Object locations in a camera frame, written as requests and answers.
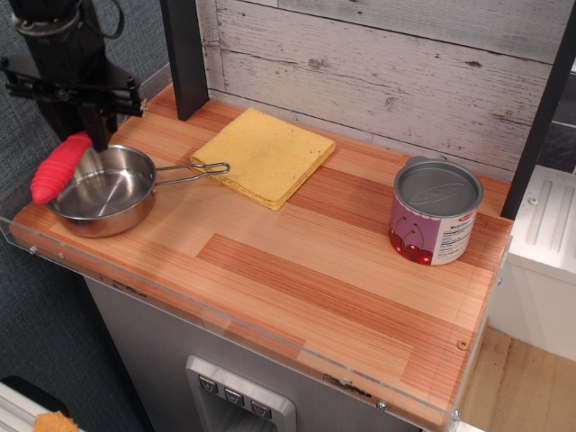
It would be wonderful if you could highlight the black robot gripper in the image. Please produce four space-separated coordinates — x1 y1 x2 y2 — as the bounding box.
1 26 145 152

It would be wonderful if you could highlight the red-handled metal spoon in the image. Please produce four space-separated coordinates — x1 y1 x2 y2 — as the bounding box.
31 131 93 204

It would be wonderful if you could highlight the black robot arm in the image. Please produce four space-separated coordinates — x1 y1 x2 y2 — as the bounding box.
1 1 145 152

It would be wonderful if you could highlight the small steel pot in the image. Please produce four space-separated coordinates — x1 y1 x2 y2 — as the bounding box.
47 145 230 238

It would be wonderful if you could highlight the folded yellow cloth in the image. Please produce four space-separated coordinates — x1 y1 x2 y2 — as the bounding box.
191 108 336 211

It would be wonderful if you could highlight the clear acrylic edge guard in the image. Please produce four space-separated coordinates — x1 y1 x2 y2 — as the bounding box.
2 206 473 431

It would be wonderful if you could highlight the grey toy fridge cabinet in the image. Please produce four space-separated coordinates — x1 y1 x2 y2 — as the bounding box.
86 279 416 431

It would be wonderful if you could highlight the orange object bottom left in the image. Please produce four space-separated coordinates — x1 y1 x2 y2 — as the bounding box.
32 411 81 432

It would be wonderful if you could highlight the white box bottom left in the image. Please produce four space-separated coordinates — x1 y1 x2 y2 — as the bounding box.
1 382 69 432

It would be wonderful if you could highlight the silver dispenser panel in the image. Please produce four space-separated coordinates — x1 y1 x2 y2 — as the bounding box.
185 355 297 431

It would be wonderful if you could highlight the cherry-label toy can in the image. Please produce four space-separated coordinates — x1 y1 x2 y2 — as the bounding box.
388 157 483 266

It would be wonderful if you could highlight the white toy sink unit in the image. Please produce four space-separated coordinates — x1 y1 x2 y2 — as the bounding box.
488 166 575 360

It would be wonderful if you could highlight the black vertical post left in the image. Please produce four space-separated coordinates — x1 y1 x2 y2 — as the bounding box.
160 0 210 121

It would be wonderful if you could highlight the black vertical post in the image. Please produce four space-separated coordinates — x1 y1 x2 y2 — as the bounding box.
160 0 210 121
500 4 575 220

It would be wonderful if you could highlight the black vertical post right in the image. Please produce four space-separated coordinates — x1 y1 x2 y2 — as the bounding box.
500 4 575 220

